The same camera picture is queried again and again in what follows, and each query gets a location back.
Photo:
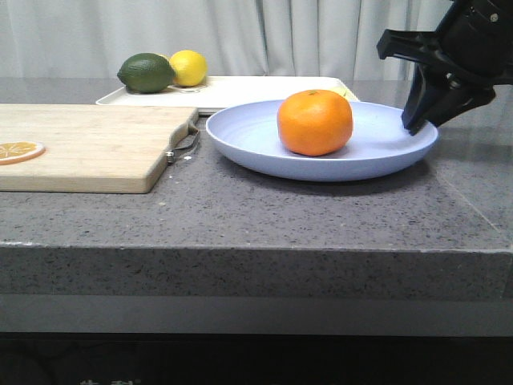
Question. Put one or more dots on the white curtain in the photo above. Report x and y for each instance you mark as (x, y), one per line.
(90, 39)

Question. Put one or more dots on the wooden cutting board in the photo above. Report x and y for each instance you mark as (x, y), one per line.
(92, 148)

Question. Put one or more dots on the yellow lemon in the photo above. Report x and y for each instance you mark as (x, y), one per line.
(190, 68)

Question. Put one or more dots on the green lime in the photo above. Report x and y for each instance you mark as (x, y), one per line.
(146, 73)

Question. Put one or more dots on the yellow print on tray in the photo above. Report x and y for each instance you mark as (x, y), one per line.
(342, 91)

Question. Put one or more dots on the orange slice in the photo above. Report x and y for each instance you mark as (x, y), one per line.
(19, 151)

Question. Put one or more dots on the metal cutting board handle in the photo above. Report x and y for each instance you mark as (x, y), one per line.
(182, 140)

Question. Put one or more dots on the light blue plate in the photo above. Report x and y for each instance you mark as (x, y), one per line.
(247, 134)

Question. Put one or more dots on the white rectangular tray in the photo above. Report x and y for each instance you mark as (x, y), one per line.
(219, 92)

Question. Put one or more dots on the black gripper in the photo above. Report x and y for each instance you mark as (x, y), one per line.
(472, 43)

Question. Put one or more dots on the orange mandarin fruit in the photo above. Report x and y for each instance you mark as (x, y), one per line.
(315, 122)

